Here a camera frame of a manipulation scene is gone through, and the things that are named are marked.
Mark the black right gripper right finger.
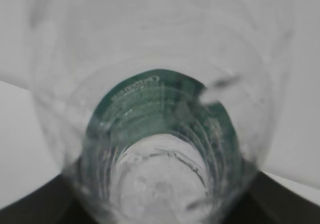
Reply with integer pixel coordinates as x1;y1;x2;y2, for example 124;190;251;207
234;173;320;224

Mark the clear water bottle green label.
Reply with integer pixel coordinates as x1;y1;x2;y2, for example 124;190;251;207
26;0;294;224

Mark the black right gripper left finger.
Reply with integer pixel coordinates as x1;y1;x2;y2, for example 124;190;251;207
0;158;97;224

